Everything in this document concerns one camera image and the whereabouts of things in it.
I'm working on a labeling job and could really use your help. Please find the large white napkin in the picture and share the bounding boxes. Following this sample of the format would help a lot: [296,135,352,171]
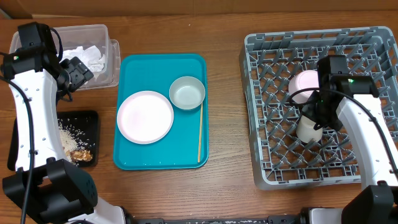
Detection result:
[62,45,106,72]

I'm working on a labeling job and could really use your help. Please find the white ceramic cup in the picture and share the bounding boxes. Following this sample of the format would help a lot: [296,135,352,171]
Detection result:
[296,115,323,143]

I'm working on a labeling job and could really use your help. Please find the large pink plate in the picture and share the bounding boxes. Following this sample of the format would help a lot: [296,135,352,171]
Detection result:
[116,91,174,144]

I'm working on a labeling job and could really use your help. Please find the grey saucer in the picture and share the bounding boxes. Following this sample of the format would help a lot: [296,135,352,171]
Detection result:
[169,76,206,110]

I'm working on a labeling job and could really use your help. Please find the wooden chopstick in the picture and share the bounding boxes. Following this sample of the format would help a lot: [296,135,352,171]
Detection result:
[197,102,203,163]

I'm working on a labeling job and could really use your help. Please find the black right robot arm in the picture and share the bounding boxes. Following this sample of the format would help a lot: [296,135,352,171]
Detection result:
[300,55,397,223]

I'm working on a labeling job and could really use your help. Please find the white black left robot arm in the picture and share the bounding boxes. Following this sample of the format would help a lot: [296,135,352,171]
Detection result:
[1,22,133,223]

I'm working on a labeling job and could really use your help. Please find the clear plastic bin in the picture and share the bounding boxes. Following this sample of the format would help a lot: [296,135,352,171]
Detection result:
[1,22,121,95]

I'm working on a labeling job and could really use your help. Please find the black plastic tray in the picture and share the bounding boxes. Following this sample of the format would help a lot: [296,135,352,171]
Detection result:
[7,110,100,171]

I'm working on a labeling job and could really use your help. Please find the teal plastic tray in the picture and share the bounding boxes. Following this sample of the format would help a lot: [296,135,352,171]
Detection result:
[113,54,210,170]

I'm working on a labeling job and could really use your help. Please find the white rice pile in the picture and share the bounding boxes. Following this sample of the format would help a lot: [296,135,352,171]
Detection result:
[58,123,87,163]

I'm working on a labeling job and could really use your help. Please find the grey plastic dish rack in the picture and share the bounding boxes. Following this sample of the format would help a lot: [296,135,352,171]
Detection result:
[239,26,397,190]

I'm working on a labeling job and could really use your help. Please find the brown food scraps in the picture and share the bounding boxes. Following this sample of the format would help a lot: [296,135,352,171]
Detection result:
[65,149,93,162]

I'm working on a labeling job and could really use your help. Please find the brown cardboard backdrop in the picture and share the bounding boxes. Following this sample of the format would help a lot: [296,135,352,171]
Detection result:
[1,0,397,19]

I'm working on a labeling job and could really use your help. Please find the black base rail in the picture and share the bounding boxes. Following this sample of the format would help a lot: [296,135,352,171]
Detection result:
[124,205,343,224]

